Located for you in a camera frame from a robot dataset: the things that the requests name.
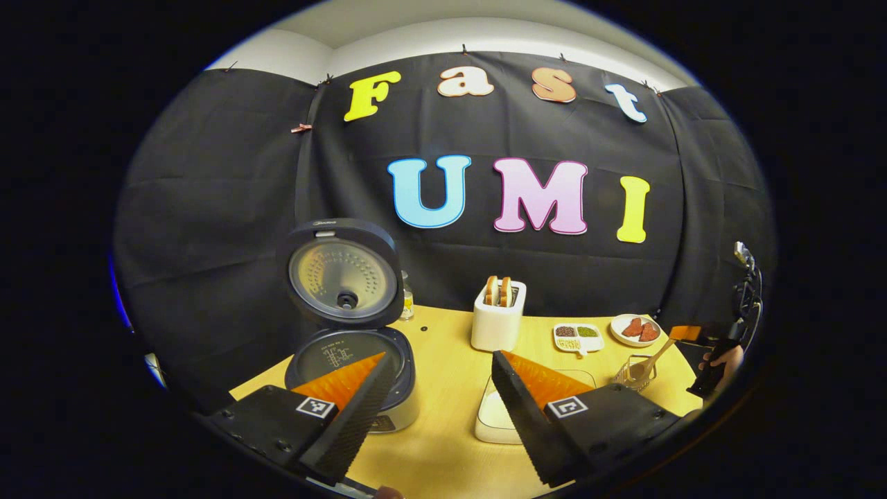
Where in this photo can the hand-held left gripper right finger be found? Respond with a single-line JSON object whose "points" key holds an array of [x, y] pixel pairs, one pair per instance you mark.
{"points": [[527, 423]]}

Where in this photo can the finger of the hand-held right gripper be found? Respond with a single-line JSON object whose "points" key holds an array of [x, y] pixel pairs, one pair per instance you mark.
{"points": [[684, 333]]}

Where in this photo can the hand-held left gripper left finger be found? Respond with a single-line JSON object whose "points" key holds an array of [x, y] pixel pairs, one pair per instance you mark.
{"points": [[350, 430]]}

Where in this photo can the clear box of rice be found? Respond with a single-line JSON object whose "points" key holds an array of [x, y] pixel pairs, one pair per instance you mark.
{"points": [[493, 416]]}

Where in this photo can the wooden spoon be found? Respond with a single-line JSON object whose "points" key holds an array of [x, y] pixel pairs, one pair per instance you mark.
{"points": [[655, 359]]}

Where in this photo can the black rice cooker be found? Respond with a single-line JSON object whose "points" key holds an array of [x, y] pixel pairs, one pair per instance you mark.
{"points": [[343, 277]]}

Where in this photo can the red meat slice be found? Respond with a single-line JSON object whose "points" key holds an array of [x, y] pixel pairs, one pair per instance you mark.
{"points": [[649, 332], [633, 328]]}

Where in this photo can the white round plate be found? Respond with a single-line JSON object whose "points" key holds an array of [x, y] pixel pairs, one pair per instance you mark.
{"points": [[620, 338]]}

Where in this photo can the white toaster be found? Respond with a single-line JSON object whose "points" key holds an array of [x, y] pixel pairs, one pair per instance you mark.
{"points": [[495, 329]]}

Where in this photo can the white divided grain dish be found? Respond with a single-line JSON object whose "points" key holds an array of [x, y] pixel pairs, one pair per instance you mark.
{"points": [[578, 338]]}

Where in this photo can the toasted bread slice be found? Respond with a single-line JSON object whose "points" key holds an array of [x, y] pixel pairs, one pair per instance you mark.
{"points": [[491, 291], [506, 292]]}

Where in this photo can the small glass bottle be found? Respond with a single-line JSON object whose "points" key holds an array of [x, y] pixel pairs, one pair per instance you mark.
{"points": [[407, 301]]}

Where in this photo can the black backdrop cloth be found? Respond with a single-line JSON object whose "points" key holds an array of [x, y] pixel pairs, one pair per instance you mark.
{"points": [[222, 208]]}

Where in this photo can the red cloth clip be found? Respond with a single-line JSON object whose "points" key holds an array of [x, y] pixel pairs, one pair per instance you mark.
{"points": [[301, 128]]}

